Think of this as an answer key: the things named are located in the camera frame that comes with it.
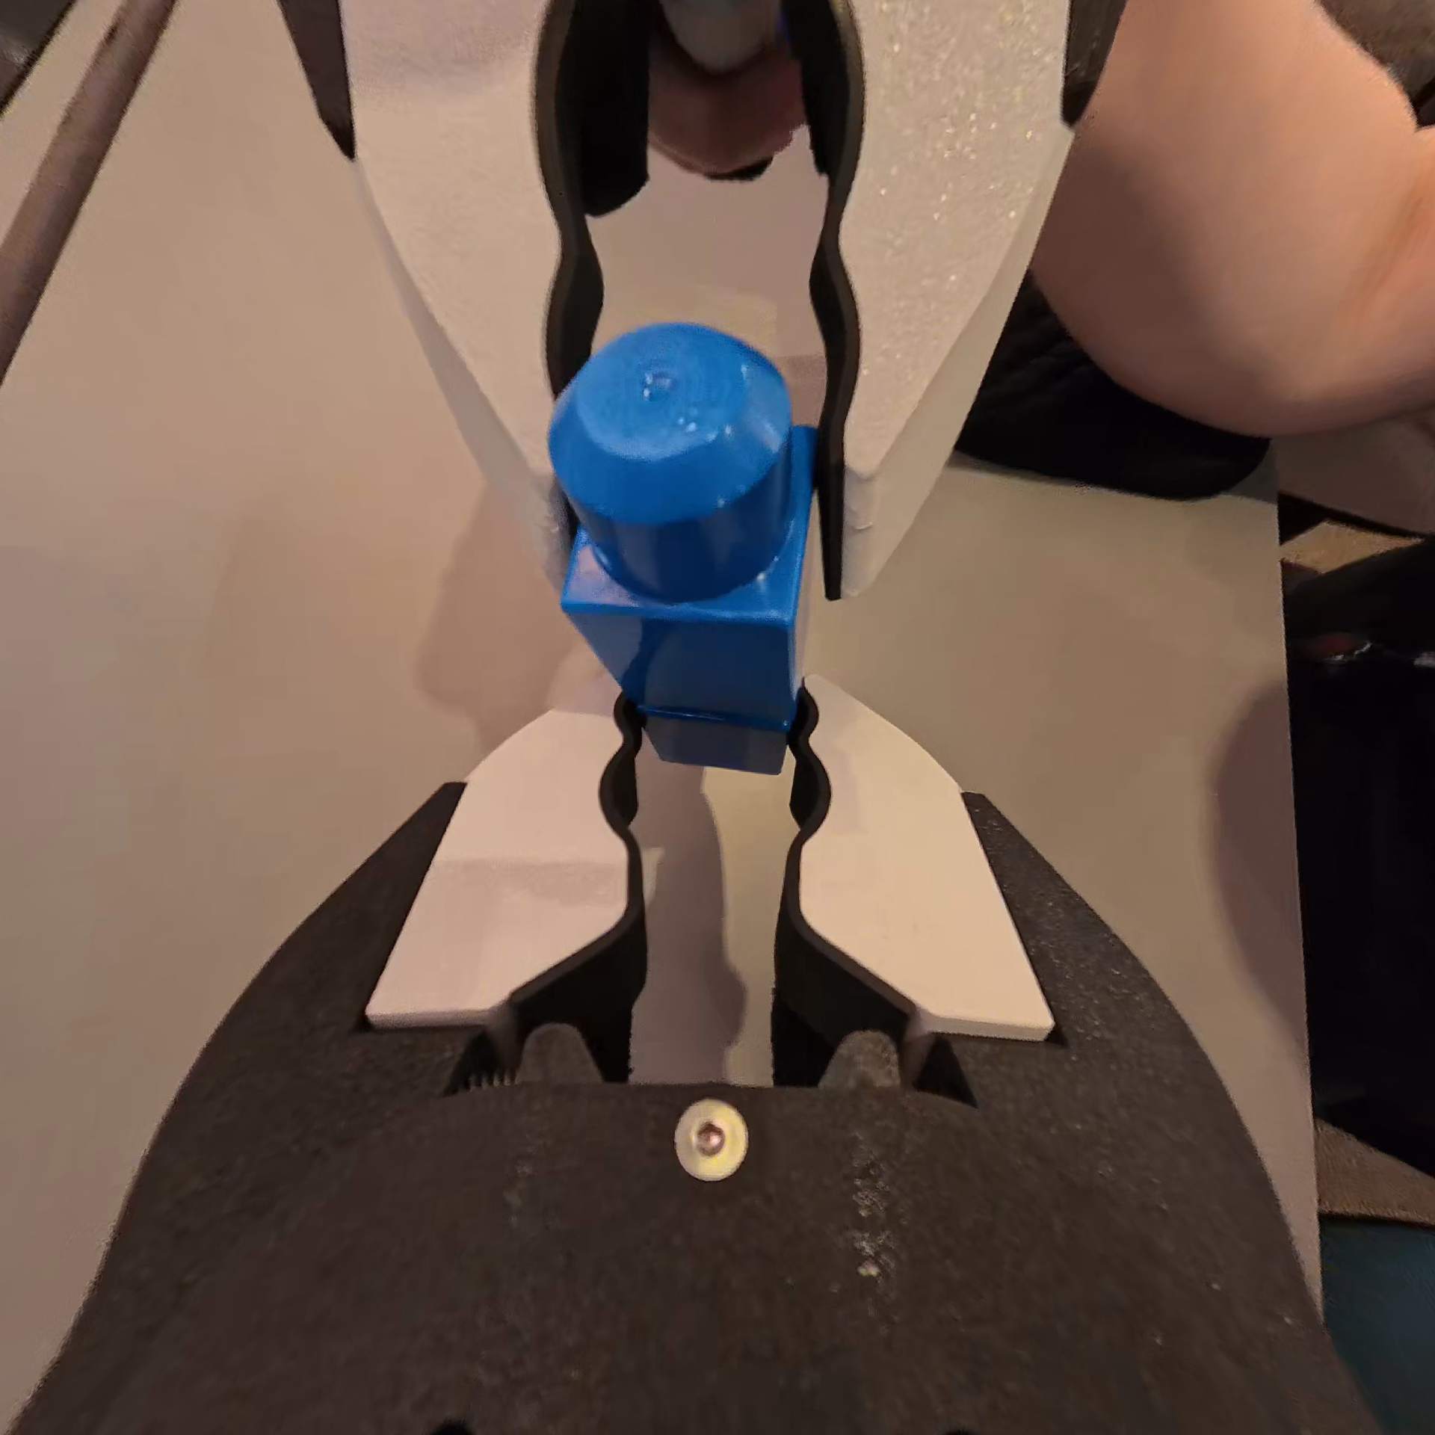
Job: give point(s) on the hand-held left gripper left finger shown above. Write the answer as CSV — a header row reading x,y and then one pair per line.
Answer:
x,y
493,897

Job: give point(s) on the black oval pad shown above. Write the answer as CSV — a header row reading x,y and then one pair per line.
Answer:
x,y
1076,426

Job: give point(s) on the person's black shirt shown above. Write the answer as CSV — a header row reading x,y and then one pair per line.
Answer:
x,y
1366,785

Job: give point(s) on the person's right forearm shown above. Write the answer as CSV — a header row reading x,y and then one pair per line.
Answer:
x,y
1233,247

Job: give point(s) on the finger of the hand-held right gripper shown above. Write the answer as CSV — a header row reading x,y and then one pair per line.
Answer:
x,y
953,224
447,224

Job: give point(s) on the person's right hand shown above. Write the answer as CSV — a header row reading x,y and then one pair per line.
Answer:
x,y
727,124

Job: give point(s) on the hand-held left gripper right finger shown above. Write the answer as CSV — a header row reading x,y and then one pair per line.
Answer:
x,y
929,897

